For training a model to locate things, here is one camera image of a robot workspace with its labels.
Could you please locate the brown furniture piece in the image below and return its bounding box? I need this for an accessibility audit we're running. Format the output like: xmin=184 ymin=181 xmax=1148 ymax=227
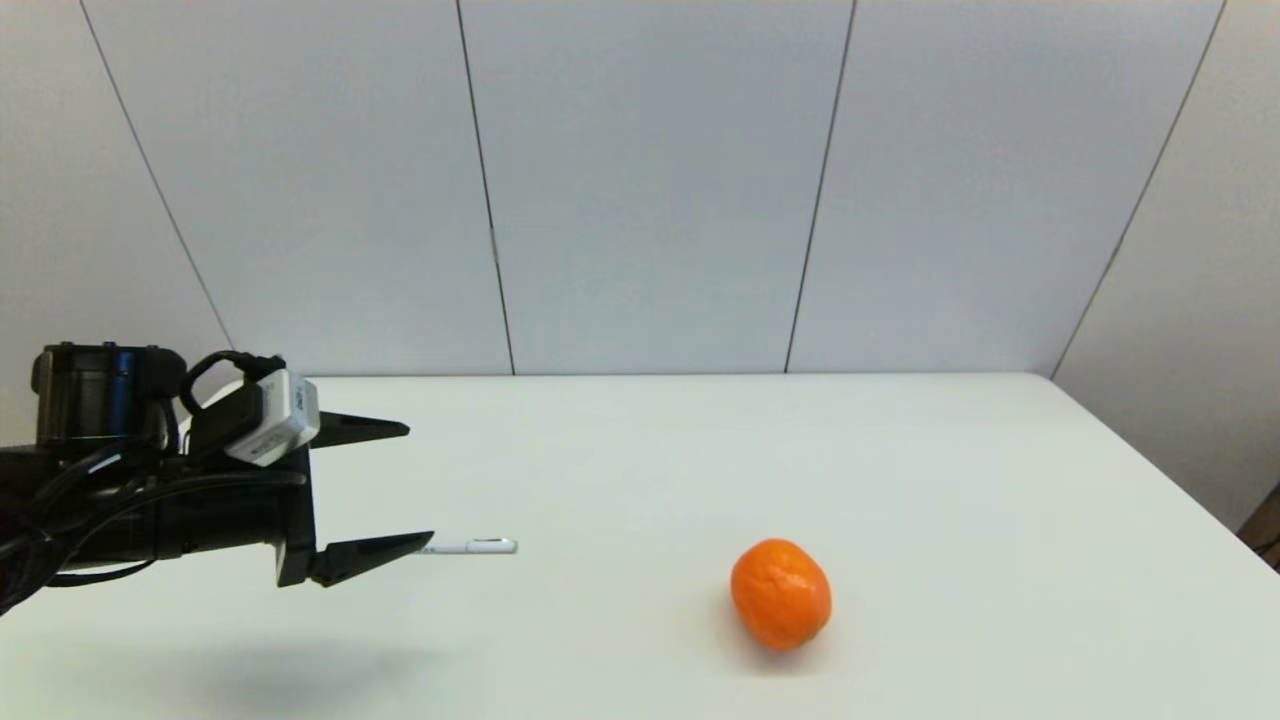
xmin=1238 ymin=483 xmax=1280 ymax=573

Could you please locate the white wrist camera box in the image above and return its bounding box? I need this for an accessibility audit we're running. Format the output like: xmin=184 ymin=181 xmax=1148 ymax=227
xmin=187 ymin=370 xmax=321 ymax=468

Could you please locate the orange mandarin fruit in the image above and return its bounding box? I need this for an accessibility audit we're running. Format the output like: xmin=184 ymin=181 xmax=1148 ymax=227
xmin=730 ymin=538 xmax=833 ymax=652

